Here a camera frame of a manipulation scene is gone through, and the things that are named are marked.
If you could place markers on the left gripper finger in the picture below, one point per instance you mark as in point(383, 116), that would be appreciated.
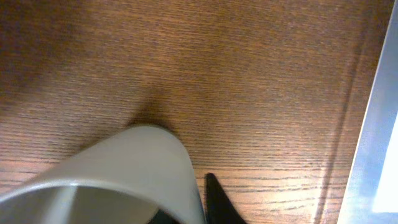
point(219, 209)

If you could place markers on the clear plastic storage bin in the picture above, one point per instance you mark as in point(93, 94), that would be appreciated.
point(371, 191)

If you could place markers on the grey cup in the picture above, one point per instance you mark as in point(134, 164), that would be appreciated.
point(141, 175)

